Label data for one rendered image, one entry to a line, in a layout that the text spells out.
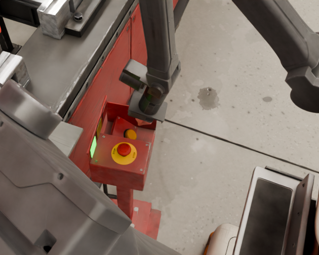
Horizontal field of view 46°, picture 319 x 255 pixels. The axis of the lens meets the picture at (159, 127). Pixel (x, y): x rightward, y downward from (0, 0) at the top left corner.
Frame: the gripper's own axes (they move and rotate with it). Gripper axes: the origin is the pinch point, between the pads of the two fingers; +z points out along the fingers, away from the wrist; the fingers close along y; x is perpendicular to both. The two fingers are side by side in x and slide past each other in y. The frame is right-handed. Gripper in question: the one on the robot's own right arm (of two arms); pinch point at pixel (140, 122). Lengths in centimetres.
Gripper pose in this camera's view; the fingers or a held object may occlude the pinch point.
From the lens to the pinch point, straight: 109.7
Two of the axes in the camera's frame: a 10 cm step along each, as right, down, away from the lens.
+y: -9.4, -3.0, -1.7
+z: -3.0, 4.8, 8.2
